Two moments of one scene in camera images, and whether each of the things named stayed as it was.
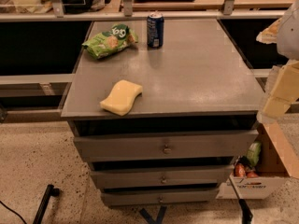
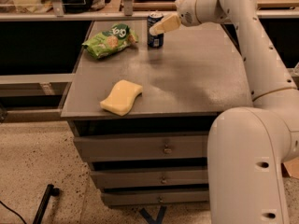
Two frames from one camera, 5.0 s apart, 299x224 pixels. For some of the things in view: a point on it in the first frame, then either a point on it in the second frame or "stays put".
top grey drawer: (167, 146) stays put
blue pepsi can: (155, 31) stays put
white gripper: (289, 36) to (186, 12)
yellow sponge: (121, 97) stays put
